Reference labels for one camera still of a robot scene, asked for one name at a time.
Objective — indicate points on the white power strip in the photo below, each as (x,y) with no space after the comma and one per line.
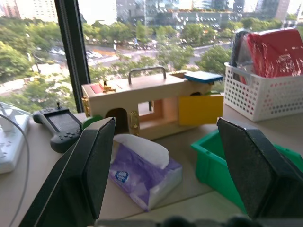
(9,151)

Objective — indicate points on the grey plastic wrapped package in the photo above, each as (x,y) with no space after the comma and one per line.
(239,52)

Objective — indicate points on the purple soft tissue pack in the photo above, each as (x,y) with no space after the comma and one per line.
(137,175)

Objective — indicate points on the wooden latch box with doors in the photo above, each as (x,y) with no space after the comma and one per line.
(146,94)

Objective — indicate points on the red plastic wrapped package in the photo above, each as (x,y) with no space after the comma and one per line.
(277,52)

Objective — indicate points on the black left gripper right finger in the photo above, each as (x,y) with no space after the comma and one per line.
(260,175)

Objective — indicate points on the white perforated plastic basket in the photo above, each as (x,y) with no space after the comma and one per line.
(251,99)

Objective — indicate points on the black handheld controller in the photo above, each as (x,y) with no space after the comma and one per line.
(61,123)

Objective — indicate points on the green plastic bin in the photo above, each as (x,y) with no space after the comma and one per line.
(210,165)

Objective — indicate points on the black window mullion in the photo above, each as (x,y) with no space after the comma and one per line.
(71,47)

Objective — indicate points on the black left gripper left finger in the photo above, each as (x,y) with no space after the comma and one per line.
(71,179)

